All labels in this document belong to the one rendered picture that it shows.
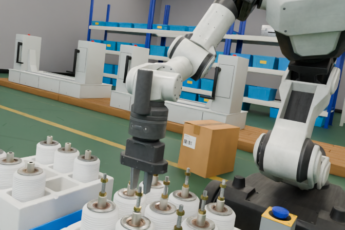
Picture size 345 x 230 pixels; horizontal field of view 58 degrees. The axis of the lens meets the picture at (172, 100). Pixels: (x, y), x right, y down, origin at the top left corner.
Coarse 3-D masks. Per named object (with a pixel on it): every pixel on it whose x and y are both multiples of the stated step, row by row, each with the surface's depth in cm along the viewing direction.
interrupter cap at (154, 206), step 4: (152, 204) 87; (156, 204) 88; (168, 204) 89; (172, 204) 89; (152, 208) 85; (156, 208) 85; (168, 208) 87; (172, 208) 86; (176, 208) 87; (156, 212) 83; (160, 212) 83; (164, 212) 84; (168, 212) 84; (172, 212) 84
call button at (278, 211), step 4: (272, 208) 77; (276, 208) 77; (280, 208) 77; (284, 208) 78; (276, 212) 76; (280, 212) 75; (284, 212) 76; (288, 212) 76; (276, 216) 76; (280, 216) 75; (284, 216) 75
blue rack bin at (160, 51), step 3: (150, 45) 657; (153, 45) 654; (150, 48) 658; (153, 48) 655; (156, 48) 651; (159, 48) 647; (162, 48) 643; (165, 48) 642; (150, 51) 659; (153, 51) 656; (156, 51) 652; (159, 51) 648; (162, 51) 644; (165, 51) 645; (150, 54) 660; (153, 54) 656; (156, 54) 652; (159, 54) 648; (162, 54) 644; (165, 54) 647
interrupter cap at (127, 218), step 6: (126, 216) 79; (144, 216) 80; (120, 222) 76; (126, 222) 76; (144, 222) 77; (150, 222) 77; (126, 228) 74; (132, 228) 73; (138, 228) 74; (144, 228) 74
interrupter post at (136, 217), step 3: (132, 213) 76; (135, 213) 76; (138, 213) 76; (141, 213) 76; (132, 216) 76; (135, 216) 76; (138, 216) 76; (132, 219) 76; (135, 219) 76; (138, 219) 76; (132, 222) 76; (135, 222) 76; (138, 222) 76
